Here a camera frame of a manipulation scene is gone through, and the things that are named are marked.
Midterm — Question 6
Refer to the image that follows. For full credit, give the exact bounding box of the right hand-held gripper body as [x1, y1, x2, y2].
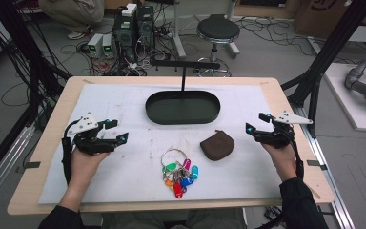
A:
[253, 110, 314, 150]

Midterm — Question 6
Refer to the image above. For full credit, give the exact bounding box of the aluminium rail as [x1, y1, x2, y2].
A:
[294, 106, 356, 229]
[0, 125, 36, 212]

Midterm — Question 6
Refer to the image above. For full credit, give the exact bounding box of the person's left hand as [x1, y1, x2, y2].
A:
[71, 147, 112, 183]

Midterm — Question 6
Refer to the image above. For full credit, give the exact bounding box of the black frame post with cables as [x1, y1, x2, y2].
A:
[0, 0, 71, 135]

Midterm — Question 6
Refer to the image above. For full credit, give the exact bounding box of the hand-held gripper cable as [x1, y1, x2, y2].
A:
[61, 118, 81, 186]
[285, 127, 305, 180]

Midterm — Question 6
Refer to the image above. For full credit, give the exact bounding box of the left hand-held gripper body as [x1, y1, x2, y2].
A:
[64, 112, 119, 156]

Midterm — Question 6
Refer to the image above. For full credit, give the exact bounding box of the white platform board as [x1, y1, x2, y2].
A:
[323, 62, 366, 133]

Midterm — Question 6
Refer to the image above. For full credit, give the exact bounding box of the white foam mat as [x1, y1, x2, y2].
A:
[37, 83, 299, 205]

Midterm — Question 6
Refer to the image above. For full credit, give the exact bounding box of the left hand-held gripper cable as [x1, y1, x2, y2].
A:
[61, 118, 81, 186]

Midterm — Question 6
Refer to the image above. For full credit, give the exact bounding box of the tangle of black floor cables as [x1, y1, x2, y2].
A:
[237, 16, 316, 57]

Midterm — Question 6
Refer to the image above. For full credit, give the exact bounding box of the key ring with coloured tags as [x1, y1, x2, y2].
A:
[160, 147, 200, 199]

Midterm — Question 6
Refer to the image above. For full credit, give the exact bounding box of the black computer tower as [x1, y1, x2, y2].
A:
[136, 5, 156, 51]
[112, 3, 140, 62]

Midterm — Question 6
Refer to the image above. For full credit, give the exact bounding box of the grey power supply unit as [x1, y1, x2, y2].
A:
[87, 33, 105, 59]
[102, 33, 115, 59]

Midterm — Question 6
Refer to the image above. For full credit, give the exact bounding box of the person's right hand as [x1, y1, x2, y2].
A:
[261, 142, 298, 183]

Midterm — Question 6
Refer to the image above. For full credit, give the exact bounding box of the black tape piece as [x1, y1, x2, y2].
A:
[306, 159, 328, 171]
[23, 161, 42, 170]

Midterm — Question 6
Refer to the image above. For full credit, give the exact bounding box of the right hand-held gripper cable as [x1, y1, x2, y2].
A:
[285, 127, 305, 180]

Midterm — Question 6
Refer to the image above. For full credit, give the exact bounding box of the brown zip pouch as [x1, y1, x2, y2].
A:
[199, 129, 235, 162]

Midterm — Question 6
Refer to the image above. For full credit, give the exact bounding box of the cardboard box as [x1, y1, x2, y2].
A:
[294, 0, 354, 40]

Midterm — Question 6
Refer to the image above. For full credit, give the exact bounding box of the black hanger stand with tray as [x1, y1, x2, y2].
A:
[145, 58, 222, 126]

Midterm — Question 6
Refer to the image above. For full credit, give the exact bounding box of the black round stool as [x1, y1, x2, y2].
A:
[195, 13, 242, 78]

